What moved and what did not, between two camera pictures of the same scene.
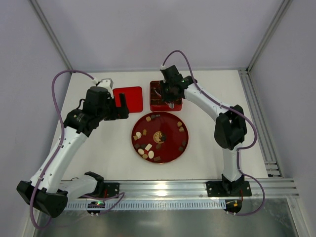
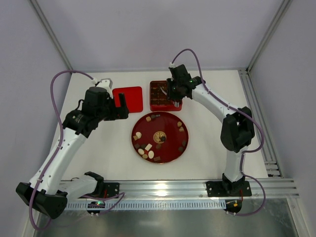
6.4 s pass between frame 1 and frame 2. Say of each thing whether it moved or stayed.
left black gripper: stayed
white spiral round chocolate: stayed
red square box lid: stayed
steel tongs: moved
